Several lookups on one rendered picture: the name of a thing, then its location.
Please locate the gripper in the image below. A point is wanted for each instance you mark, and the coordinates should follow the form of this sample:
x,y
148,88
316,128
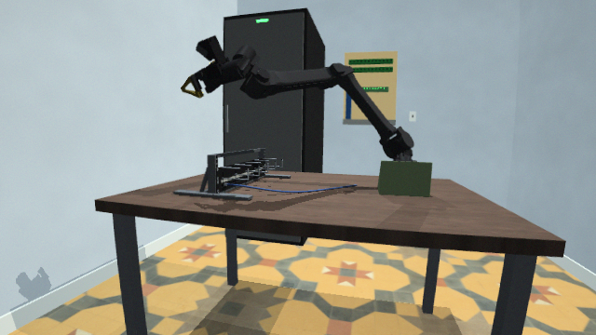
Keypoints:
x,y
211,85

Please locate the black patch panel rack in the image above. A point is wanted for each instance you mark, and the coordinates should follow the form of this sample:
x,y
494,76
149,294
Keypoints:
x,y
220,178

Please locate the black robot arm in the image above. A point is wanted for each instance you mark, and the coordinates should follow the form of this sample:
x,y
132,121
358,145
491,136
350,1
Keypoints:
x,y
265,83

